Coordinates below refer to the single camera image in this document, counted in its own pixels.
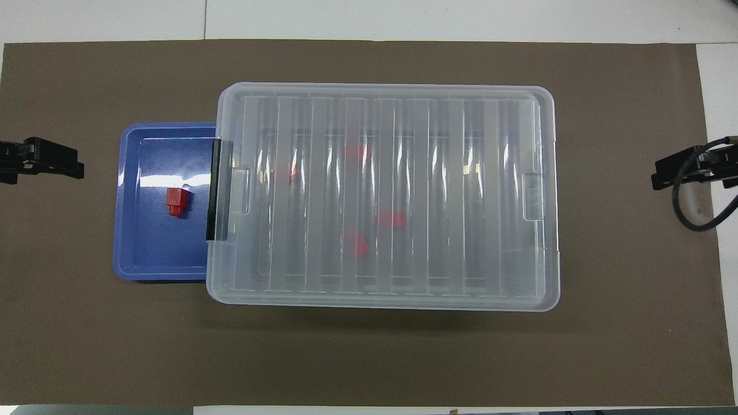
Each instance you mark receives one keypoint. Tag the clear plastic storage box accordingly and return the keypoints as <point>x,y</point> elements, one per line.
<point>288,276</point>

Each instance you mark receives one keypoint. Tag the brown table mat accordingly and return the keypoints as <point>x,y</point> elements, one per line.
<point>403,357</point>

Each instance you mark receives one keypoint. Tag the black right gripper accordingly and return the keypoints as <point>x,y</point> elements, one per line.
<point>703,167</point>

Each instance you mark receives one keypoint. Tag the clear ribbed plastic box lid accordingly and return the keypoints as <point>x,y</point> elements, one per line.
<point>403,259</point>

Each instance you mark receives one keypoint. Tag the red block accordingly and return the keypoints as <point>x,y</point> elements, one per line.
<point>177,202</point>
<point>286,172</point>
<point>357,245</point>
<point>354,153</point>
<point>392,219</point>

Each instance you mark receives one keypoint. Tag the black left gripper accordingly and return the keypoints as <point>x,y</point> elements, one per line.
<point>34,154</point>

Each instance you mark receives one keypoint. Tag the blue plastic tray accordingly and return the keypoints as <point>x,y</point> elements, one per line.
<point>150,248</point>

